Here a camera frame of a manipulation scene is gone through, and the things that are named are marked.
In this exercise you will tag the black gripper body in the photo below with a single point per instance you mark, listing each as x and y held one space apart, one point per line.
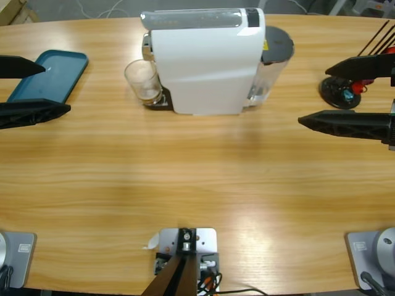
391 132

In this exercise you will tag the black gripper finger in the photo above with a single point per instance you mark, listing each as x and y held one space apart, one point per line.
18 67
367 68
345 123
31 112

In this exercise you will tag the clear glass cup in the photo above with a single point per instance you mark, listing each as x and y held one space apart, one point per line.
143 80

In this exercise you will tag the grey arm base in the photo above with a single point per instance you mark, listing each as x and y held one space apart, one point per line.
21 262
361 262

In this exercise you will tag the red coffee capsule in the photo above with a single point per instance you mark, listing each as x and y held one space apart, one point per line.
390 50
358 87

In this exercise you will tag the teal coffee capsule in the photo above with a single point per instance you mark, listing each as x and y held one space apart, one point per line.
348 95

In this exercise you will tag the white capsule coffee machine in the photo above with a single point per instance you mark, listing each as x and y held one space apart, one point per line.
203 68

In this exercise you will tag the teal plastic tray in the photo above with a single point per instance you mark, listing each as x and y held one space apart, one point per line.
58 80

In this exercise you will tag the white plastic stools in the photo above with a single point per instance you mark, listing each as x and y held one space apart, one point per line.
364 4

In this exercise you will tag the clear water tank dark lid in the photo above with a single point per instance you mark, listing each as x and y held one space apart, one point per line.
276 43

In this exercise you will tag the yellow warning sticker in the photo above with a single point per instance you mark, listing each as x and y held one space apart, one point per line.
264 45

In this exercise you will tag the metal drip tray grille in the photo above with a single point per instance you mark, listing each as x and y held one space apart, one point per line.
166 106

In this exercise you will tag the white paper tab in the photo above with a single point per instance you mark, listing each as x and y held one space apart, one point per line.
151 242

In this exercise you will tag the light wooden frame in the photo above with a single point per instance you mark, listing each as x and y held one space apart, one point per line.
12 12

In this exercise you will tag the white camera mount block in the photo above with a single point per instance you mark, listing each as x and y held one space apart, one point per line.
206 237

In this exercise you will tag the dark camera post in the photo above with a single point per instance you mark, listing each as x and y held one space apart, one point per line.
185 243

